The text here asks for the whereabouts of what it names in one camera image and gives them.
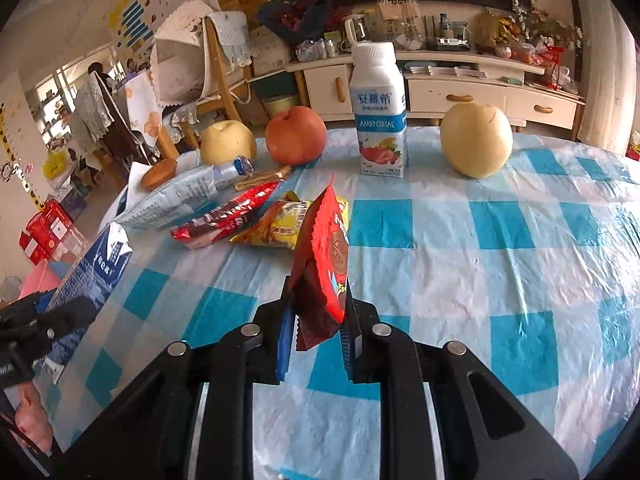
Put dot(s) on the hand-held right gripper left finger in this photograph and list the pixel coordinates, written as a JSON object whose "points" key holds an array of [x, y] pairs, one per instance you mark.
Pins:
{"points": [[285, 345]]}

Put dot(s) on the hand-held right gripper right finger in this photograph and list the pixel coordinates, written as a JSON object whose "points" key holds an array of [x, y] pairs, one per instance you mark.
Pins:
{"points": [[347, 355]]}

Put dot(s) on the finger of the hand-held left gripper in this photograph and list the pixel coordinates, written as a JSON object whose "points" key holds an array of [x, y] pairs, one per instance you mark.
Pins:
{"points": [[12, 370], [55, 327]]}

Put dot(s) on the blue white milk carton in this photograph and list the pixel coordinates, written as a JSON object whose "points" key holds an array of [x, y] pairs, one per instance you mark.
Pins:
{"points": [[95, 270]]}

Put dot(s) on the shiny red wrapper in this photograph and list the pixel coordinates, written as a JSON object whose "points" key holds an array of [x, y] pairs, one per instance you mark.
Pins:
{"points": [[325, 260]]}

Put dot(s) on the red snack packet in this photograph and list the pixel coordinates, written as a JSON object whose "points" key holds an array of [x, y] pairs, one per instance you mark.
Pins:
{"points": [[220, 220]]}

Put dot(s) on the silver white snack packet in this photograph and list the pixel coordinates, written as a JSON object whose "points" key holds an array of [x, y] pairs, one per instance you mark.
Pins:
{"points": [[170, 200]]}

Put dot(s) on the stack of red gift boxes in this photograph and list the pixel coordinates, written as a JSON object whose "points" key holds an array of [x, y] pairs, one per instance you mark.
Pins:
{"points": [[45, 230]]}

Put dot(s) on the yellow snack packet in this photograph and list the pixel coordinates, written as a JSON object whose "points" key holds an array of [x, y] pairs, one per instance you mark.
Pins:
{"points": [[270, 225]]}

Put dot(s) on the blue white checked tablecloth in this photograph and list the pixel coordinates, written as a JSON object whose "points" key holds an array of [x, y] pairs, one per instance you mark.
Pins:
{"points": [[450, 270]]}

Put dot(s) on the yellow plastic bag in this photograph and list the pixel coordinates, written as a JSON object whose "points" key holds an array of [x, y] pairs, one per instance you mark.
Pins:
{"points": [[55, 166]]}

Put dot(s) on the flat brown wrapper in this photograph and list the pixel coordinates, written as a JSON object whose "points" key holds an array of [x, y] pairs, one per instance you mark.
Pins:
{"points": [[260, 178]]}

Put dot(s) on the crushed clear plastic bottle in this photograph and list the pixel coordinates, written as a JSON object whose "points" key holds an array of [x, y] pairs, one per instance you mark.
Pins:
{"points": [[232, 169]]}

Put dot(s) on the red apple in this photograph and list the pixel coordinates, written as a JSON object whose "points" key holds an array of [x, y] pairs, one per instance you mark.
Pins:
{"points": [[295, 135]]}

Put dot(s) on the small yellow pear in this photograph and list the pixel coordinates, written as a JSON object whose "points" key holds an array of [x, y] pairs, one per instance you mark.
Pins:
{"points": [[227, 142]]}

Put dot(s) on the grey lace hanging cloth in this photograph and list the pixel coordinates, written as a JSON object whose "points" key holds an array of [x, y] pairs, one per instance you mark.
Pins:
{"points": [[95, 110]]}

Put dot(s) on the white cloth with orange print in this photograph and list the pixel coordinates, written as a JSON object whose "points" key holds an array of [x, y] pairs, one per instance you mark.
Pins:
{"points": [[145, 110]]}

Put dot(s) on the green bin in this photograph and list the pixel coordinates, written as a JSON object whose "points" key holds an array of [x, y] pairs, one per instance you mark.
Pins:
{"points": [[280, 107]]}

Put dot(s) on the white yogurt drink bottle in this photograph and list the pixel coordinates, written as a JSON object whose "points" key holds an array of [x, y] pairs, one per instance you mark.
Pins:
{"points": [[377, 110]]}

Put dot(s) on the large yellow pear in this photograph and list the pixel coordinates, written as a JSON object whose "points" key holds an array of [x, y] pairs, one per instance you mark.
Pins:
{"points": [[475, 142]]}

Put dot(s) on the cream television cabinet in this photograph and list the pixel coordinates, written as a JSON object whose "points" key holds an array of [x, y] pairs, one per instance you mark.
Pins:
{"points": [[435, 95]]}

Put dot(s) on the cardboard box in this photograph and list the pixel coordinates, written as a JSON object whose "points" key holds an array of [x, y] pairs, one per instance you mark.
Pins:
{"points": [[270, 55]]}

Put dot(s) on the glass kettle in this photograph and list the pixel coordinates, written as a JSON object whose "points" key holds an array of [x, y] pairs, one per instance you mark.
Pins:
{"points": [[357, 32]]}

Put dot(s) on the dark wrapped flower bouquet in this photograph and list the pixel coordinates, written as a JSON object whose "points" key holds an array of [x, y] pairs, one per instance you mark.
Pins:
{"points": [[295, 15]]}

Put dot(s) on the clear plastic bag of goods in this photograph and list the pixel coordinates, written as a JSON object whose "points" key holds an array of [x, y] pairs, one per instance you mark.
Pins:
{"points": [[400, 25]]}

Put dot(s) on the red gift bag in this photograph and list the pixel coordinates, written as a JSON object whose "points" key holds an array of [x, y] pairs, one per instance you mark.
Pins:
{"points": [[552, 65]]}

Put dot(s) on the artificial flower arrangement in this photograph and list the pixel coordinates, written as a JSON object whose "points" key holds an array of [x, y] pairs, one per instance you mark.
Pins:
{"points": [[550, 25]]}

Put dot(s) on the white curtain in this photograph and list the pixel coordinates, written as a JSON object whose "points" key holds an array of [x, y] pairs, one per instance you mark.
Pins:
{"points": [[605, 60]]}

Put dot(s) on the giraffe height wall sticker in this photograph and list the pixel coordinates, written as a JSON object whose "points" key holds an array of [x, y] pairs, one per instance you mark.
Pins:
{"points": [[20, 170]]}

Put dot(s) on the blue yellow wall sticker chart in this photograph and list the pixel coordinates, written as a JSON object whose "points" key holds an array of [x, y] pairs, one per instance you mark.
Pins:
{"points": [[132, 15]]}

